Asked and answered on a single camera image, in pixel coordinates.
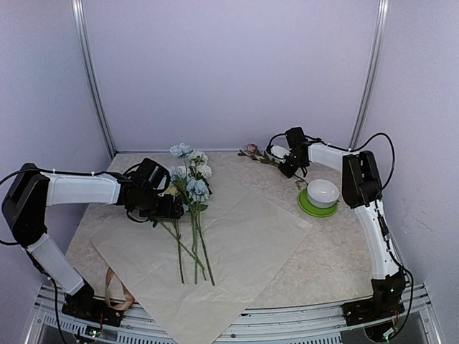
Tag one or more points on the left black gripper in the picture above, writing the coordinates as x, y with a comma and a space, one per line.
166, 211

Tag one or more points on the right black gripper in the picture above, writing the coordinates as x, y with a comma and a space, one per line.
290, 172

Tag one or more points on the yellow rose bunch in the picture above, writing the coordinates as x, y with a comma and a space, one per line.
172, 190

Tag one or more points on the pink rose stem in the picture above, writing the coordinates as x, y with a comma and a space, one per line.
184, 248

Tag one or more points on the dried mauve flower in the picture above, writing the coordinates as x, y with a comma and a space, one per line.
253, 153

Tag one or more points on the white pink flower stem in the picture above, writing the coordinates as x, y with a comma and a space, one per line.
197, 158

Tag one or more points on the white rose stem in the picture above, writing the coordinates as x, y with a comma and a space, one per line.
198, 192

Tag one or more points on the pink wrapping paper sheet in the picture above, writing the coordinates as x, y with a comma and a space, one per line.
246, 239

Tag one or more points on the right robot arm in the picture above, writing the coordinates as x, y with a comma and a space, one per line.
361, 190

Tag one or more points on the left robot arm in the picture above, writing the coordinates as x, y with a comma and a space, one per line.
141, 189

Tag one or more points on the green plate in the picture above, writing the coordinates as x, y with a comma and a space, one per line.
312, 210

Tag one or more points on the white ceramic bowl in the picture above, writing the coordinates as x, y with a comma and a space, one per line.
322, 193

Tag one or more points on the tan ribbon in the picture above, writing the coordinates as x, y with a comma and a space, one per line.
119, 300

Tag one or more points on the right aluminium frame post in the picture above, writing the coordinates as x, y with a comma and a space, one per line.
371, 74

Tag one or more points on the aluminium frame post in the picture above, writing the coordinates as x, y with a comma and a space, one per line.
371, 74
79, 17

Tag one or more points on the left aluminium frame post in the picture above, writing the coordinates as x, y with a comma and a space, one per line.
79, 17

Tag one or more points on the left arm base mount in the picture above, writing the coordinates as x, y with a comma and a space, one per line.
89, 308

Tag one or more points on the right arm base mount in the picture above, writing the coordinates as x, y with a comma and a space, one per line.
385, 301

